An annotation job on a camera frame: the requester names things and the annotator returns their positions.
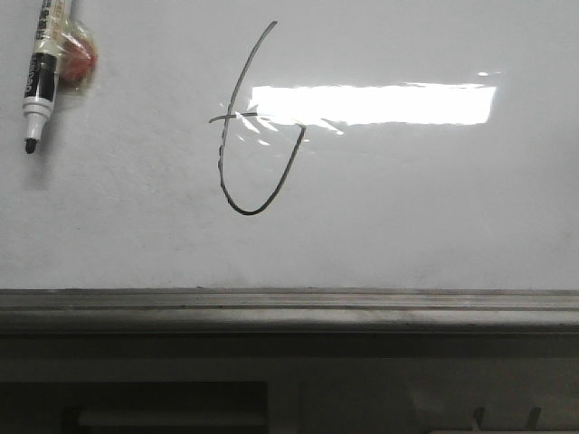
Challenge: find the red magnet taped to marker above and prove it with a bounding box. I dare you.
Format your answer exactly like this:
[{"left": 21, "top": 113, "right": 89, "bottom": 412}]
[{"left": 59, "top": 18, "right": 99, "bottom": 94}]

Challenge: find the black and white whiteboard marker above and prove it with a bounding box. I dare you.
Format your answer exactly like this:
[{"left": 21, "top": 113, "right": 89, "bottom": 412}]
[{"left": 23, "top": 0, "right": 72, "bottom": 155}]

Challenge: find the white whiteboard surface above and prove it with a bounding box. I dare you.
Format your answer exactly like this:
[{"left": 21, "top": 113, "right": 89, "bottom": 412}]
[{"left": 1, "top": 1, "right": 578, "bottom": 289}]

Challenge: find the grey aluminium whiteboard frame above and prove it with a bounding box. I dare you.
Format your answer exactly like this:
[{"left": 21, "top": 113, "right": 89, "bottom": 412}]
[{"left": 1, "top": 288, "right": 578, "bottom": 335}]

